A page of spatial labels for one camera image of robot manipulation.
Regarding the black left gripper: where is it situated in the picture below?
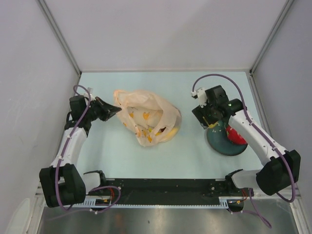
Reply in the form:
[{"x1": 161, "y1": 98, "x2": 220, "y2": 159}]
[{"x1": 84, "y1": 97, "x2": 121, "y2": 122}]

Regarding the yellow fake lemon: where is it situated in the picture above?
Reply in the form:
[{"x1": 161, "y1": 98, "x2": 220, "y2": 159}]
[{"x1": 204, "y1": 119, "x2": 218, "y2": 129}]

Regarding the red fake dragon fruit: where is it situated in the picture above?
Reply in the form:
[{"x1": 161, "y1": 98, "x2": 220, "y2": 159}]
[{"x1": 226, "y1": 125, "x2": 247, "y2": 145}]

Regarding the banana print plastic bag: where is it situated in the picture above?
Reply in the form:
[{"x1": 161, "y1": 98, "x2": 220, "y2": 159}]
[{"x1": 113, "y1": 90, "x2": 182, "y2": 147}]

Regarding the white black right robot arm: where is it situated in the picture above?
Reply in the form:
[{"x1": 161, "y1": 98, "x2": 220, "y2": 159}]
[{"x1": 191, "y1": 85, "x2": 301, "y2": 195}]

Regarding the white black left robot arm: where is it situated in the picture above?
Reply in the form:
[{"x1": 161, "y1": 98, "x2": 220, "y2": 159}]
[{"x1": 39, "y1": 95, "x2": 121, "y2": 208}]

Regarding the teal floral ceramic plate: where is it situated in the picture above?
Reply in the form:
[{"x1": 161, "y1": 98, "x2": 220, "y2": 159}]
[{"x1": 205, "y1": 121, "x2": 248, "y2": 156}]

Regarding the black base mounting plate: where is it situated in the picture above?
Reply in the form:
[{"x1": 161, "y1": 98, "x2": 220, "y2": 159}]
[{"x1": 86, "y1": 177, "x2": 251, "y2": 211}]

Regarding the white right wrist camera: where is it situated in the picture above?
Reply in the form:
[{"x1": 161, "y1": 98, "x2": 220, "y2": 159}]
[{"x1": 191, "y1": 88, "x2": 208, "y2": 108}]

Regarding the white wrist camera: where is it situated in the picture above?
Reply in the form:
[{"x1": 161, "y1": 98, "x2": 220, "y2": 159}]
[
  {"x1": 84, "y1": 87, "x2": 94, "y2": 99},
  {"x1": 191, "y1": 88, "x2": 208, "y2": 108}
]

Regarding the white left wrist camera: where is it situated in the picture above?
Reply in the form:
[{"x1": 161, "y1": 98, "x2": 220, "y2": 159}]
[{"x1": 84, "y1": 87, "x2": 94, "y2": 99}]

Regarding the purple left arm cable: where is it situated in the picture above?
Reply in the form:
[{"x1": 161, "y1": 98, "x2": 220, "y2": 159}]
[{"x1": 55, "y1": 84, "x2": 121, "y2": 212}]

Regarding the white slotted cable duct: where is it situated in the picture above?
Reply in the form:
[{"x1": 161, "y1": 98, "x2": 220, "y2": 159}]
[{"x1": 73, "y1": 198, "x2": 229, "y2": 209}]

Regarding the aluminium left corner post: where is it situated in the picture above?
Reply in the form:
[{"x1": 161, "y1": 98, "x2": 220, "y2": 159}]
[{"x1": 36, "y1": 0, "x2": 82, "y2": 78}]

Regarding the aluminium corner post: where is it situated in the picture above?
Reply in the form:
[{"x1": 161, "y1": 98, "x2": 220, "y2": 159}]
[
  {"x1": 249, "y1": 0, "x2": 296, "y2": 76},
  {"x1": 36, "y1": 0, "x2": 82, "y2": 78}
]

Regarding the aluminium front frame rail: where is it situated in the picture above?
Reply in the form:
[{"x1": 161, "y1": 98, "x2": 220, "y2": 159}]
[{"x1": 35, "y1": 182, "x2": 301, "y2": 199}]

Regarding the aluminium right corner post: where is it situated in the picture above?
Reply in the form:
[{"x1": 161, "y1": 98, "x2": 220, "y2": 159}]
[{"x1": 249, "y1": 0, "x2": 296, "y2": 76}]

